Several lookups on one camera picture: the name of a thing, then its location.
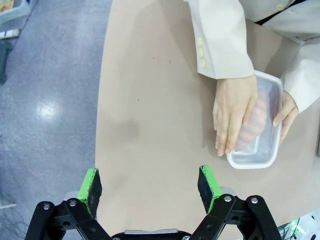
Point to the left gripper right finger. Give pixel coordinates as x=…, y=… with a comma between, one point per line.
x=208, y=185

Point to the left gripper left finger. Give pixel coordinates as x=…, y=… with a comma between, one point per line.
x=91, y=185

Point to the green snack bag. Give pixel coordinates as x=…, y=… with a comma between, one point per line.
x=5, y=3

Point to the person left hand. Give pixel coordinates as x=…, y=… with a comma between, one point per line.
x=287, y=110

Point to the person right hand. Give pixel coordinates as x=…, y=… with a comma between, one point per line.
x=232, y=107

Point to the person left forearm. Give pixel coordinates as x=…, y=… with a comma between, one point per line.
x=305, y=80

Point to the golden croissant bread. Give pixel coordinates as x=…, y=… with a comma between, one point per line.
x=257, y=117

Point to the person right forearm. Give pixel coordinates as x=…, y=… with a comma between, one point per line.
x=220, y=37

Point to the clear plastic lidded containers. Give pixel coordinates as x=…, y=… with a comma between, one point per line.
x=265, y=147

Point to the person in beige jacket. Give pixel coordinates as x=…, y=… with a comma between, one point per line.
x=300, y=20

